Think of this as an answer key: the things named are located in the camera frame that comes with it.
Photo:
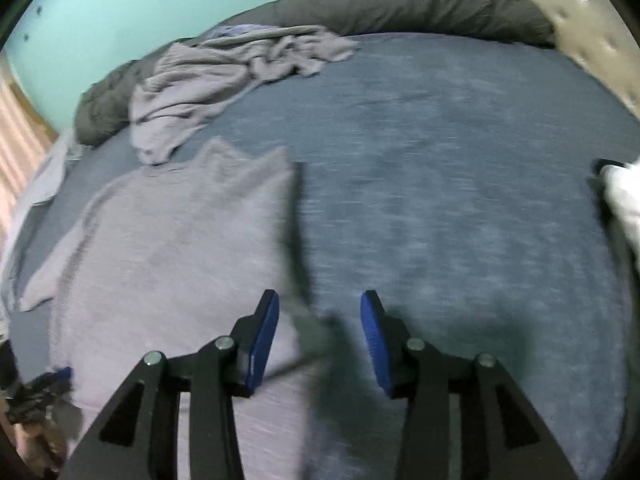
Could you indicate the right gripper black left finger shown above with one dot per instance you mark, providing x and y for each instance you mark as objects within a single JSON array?
[{"x": 135, "y": 436}]

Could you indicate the beige tufted headboard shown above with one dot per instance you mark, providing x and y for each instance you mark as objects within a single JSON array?
[{"x": 597, "y": 37}]

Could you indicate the light grey knit sweater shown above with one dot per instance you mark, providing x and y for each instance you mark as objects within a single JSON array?
[{"x": 167, "y": 258}]

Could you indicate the person's left hand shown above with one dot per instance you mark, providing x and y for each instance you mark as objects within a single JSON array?
[{"x": 41, "y": 446}]

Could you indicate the white garment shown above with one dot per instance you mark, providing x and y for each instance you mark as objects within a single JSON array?
[{"x": 622, "y": 193}]

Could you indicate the dark grey rolled duvet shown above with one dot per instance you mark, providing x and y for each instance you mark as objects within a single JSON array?
[{"x": 102, "y": 110}]

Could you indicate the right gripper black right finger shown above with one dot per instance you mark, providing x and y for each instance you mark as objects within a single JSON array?
[{"x": 502, "y": 436}]

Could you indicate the crumpled grey garment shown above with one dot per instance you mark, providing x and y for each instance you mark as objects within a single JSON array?
[{"x": 192, "y": 85}]

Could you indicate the blue bed sheet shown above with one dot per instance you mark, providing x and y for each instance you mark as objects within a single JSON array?
[{"x": 452, "y": 176}]

